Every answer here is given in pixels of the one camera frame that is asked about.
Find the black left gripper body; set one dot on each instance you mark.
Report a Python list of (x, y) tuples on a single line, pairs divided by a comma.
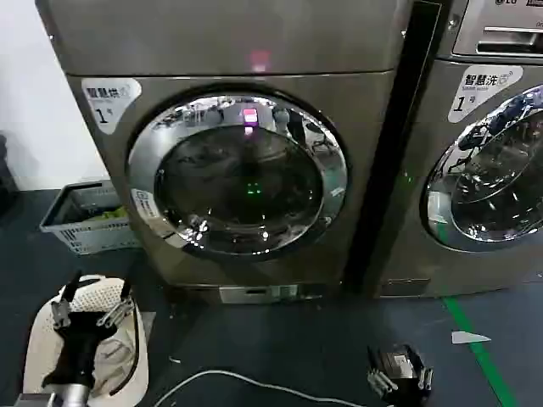
[(80, 343)]

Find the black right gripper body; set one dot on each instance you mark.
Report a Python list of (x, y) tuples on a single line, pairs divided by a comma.
[(403, 364)]

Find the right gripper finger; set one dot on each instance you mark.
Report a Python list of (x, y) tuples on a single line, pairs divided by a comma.
[(426, 376), (379, 379)]

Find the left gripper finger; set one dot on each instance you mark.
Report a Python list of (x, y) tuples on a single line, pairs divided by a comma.
[(63, 307), (119, 307)]

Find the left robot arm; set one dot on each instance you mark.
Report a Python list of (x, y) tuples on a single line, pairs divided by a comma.
[(70, 394)]

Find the white perforated laundry hamper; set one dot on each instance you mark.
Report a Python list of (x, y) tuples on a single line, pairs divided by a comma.
[(44, 339)]

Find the white paper scrap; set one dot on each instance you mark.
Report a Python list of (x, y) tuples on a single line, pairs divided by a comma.
[(466, 337)]

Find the green floor tape line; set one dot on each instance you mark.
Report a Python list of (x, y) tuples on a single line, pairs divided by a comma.
[(479, 352)]

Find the grey slatted plastic laundry basket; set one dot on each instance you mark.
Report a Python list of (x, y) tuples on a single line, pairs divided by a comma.
[(85, 237)]

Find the yellow-green clothes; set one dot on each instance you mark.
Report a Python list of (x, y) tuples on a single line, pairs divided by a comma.
[(112, 214)]

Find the grey washer with drawer panel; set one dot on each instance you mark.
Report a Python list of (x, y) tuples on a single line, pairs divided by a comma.
[(441, 263)]

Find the silver dryer base service panel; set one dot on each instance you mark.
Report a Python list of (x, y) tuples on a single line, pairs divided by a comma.
[(254, 293)]

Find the round glass dryer door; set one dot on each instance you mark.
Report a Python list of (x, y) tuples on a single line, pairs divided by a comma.
[(237, 191)]

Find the white number sticker on dryer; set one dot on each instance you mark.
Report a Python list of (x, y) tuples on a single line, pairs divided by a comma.
[(111, 99)]

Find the round glass washer door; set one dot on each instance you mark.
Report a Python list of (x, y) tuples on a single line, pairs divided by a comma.
[(500, 178)]

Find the grey dryer with round door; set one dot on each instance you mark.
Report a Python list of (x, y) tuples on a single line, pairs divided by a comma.
[(212, 42)]

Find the white number sticker on washer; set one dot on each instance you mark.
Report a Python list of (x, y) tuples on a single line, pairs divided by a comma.
[(483, 93)]

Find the dark object by wall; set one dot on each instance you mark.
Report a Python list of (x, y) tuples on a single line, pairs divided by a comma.
[(7, 178)]

